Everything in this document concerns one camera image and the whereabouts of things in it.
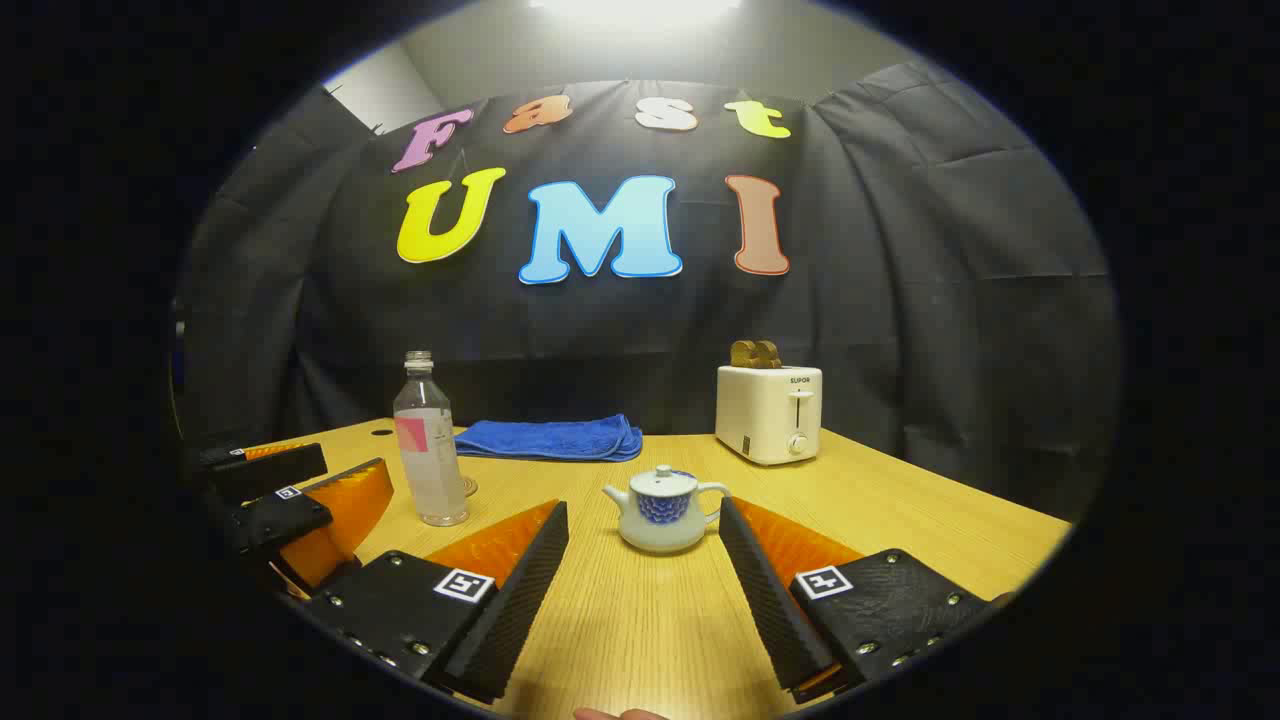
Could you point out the ceiling light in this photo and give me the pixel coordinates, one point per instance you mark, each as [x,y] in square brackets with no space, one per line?
[640,8]

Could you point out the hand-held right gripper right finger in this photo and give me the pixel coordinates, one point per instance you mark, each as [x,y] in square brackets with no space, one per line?
[770,600]

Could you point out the white toaster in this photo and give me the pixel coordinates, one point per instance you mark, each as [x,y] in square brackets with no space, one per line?
[765,415]

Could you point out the clear plastic water bottle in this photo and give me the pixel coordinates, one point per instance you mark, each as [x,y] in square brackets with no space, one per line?
[430,460]

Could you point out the brown bread slice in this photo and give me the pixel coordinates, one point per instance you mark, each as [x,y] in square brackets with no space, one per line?
[742,355]
[768,355]

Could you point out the white blue-patterned teacup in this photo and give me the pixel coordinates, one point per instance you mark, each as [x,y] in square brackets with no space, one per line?
[660,530]

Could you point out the white blue teacup lid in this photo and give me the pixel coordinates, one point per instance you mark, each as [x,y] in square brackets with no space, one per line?
[663,482]

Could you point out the folded blue towel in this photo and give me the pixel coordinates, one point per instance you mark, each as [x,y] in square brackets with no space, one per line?
[550,438]

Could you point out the black backdrop cloth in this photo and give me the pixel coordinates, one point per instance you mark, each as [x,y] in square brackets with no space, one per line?
[900,300]

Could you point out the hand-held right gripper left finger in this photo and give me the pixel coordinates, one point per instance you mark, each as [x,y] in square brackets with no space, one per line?
[520,600]

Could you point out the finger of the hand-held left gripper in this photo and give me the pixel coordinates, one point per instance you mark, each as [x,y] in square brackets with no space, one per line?
[285,520]
[270,472]

